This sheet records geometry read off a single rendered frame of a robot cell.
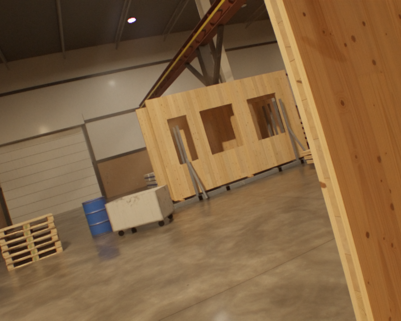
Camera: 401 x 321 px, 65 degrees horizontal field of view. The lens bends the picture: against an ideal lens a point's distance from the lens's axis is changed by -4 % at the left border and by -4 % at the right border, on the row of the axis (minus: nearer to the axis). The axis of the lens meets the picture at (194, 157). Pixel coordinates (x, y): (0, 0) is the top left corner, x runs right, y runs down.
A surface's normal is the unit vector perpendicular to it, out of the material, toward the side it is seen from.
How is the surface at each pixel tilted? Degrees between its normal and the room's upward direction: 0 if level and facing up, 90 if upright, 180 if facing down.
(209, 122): 90
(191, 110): 90
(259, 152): 90
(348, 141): 90
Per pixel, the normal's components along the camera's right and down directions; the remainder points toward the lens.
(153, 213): -0.23, 0.08
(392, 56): 0.33, -0.09
